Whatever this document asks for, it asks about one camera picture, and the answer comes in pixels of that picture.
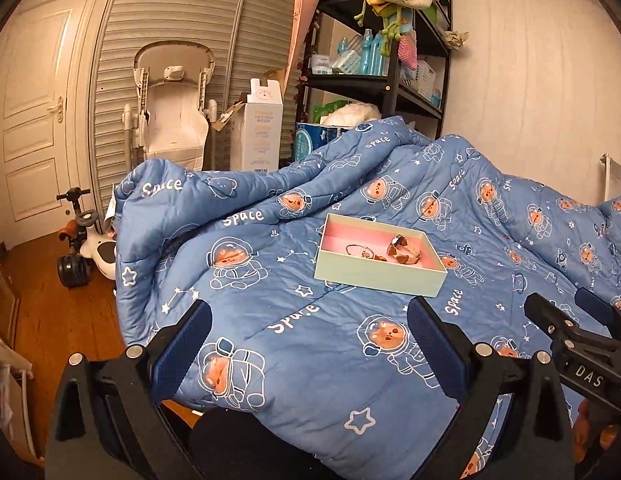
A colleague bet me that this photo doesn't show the tall white carton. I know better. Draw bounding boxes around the tall white carton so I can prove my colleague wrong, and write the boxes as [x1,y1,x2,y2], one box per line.
[239,78,284,174]

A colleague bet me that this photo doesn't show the blue printed blanket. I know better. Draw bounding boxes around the blue printed blanket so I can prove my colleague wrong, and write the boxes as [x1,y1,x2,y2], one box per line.
[112,115,621,480]

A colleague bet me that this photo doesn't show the torn cardboard piece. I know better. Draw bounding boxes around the torn cardboard piece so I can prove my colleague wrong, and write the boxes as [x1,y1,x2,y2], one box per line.
[212,102,247,134]

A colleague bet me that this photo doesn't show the blue plastic bottles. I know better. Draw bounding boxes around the blue plastic bottles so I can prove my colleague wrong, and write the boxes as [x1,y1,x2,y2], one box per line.
[359,29,392,77]

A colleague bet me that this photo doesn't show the white panelled door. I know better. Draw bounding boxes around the white panelled door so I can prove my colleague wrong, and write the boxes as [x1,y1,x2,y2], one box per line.
[0,0,107,253]

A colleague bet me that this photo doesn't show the pink knitted cloth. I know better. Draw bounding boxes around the pink knitted cloth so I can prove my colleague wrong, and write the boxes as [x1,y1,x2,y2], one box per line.
[397,29,420,69]

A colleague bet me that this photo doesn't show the white baby high chair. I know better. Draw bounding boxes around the white baby high chair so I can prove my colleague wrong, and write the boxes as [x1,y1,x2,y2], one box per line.
[122,42,220,172]

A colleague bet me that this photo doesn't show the rose gold wristwatch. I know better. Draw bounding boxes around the rose gold wristwatch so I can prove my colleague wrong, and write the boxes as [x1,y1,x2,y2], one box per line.
[385,233,424,266]

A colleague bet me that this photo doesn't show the children's ride-on toy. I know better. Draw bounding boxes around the children's ride-on toy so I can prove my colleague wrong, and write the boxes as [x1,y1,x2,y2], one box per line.
[57,187,120,289]

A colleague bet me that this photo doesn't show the green knitted toy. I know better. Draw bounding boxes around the green knitted toy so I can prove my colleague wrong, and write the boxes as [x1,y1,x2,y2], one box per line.
[355,2,417,57]

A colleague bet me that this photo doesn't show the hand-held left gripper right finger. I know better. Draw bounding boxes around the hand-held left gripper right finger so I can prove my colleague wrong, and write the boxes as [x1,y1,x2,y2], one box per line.
[407,296,574,480]

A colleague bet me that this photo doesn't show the blue tissue pack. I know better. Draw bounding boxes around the blue tissue pack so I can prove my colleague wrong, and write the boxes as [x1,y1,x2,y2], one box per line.
[292,122,357,162]

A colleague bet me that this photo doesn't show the grey louvered closet door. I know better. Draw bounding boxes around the grey louvered closet door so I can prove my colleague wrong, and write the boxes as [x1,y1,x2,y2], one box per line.
[90,0,316,211]

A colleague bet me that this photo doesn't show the pink paper sheet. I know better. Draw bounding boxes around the pink paper sheet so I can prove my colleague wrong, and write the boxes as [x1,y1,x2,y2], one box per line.
[284,0,327,87]

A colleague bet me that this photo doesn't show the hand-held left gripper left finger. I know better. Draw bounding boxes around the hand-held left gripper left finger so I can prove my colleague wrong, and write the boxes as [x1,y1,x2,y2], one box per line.
[44,299,213,480]

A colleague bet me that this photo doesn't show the crumpled paper decoration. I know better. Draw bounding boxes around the crumpled paper decoration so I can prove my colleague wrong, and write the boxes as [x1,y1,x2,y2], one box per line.
[443,29,470,52]

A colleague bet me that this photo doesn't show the person's right hand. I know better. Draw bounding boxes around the person's right hand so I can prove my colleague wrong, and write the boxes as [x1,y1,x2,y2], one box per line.
[572,399,621,467]

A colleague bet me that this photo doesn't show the pale green jewelry box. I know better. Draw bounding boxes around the pale green jewelry box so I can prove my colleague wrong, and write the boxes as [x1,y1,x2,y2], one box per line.
[313,212,449,299]

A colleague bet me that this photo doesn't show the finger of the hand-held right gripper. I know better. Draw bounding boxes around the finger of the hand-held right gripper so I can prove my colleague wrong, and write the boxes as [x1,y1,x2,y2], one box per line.
[523,292,621,361]
[575,287,621,346]

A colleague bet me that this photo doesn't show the black metal shelf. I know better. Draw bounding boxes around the black metal shelf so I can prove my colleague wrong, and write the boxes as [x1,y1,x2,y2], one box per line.
[294,0,455,142]

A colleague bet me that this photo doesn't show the white storage baskets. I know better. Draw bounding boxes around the white storage baskets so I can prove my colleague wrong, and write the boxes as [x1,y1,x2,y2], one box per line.
[399,59,445,107]

